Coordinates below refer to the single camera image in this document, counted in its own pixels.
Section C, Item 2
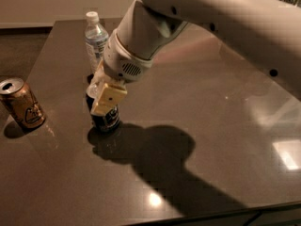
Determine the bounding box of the clear plastic water bottle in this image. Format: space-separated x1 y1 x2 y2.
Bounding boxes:
85 11 109 73

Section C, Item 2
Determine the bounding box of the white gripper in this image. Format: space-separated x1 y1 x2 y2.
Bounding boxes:
86 30 153 116

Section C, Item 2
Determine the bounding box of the brown soda can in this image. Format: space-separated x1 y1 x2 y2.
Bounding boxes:
0 77 46 130

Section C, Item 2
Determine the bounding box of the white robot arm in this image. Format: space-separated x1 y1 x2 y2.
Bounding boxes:
91 0 301 116

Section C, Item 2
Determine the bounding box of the blue pepsi can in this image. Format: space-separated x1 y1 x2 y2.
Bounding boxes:
91 106 120 134

